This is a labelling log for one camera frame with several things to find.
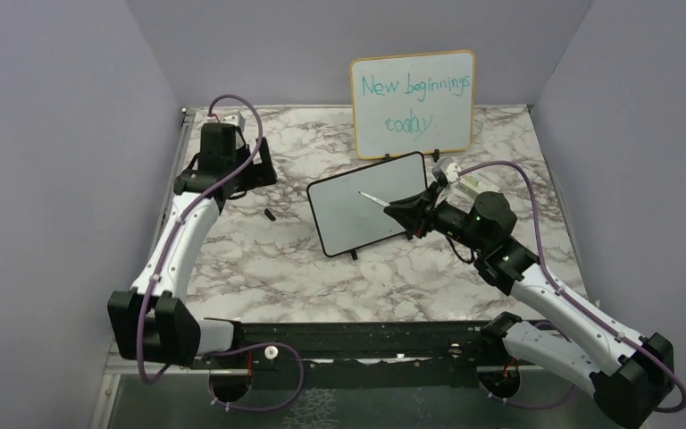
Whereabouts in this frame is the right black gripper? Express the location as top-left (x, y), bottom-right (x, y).
top-left (385, 181), bottom-right (489, 254)

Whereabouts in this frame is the black white marker pen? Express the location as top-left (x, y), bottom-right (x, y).
top-left (358, 191), bottom-right (390, 207)

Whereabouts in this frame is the black marker cap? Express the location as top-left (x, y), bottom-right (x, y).
top-left (264, 208), bottom-right (277, 222)

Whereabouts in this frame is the black framed whiteboard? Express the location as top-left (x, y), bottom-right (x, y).
top-left (306, 152), bottom-right (428, 257)

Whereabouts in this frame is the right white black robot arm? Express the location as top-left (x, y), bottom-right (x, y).
top-left (383, 189), bottom-right (677, 428)

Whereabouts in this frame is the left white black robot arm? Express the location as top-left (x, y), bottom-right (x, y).
top-left (107, 114), bottom-right (277, 367)

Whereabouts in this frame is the silver black whiteboard stand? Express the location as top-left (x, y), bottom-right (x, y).
top-left (347, 231), bottom-right (414, 261)

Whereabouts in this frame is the yellow framed whiteboard with writing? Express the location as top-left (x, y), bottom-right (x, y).
top-left (349, 50), bottom-right (476, 159)

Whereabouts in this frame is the black yellow-board stand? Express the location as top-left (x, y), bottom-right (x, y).
top-left (383, 149), bottom-right (441, 163)

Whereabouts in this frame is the white green eraser box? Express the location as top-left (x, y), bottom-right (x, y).
top-left (456, 172), bottom-right (499, 199)

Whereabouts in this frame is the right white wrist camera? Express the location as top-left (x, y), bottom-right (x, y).
top-left (431, 156), bottom-right (461, 188)

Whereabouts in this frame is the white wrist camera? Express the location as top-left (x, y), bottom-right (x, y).
top-left (431, 156), bottom-right (461, 188)
top-left (219, 113), bottom-right (246, 130)

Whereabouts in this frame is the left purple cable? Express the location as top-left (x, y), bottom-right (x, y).
top-left (136, 94), bottom-right (306, 414)

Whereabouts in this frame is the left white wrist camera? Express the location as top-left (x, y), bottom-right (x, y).
top-left (219, 113), bottom-right (246, 130)

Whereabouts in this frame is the black aluminium base frame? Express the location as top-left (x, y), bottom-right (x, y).
top-left (91, 319), bottom-right (646, 429)

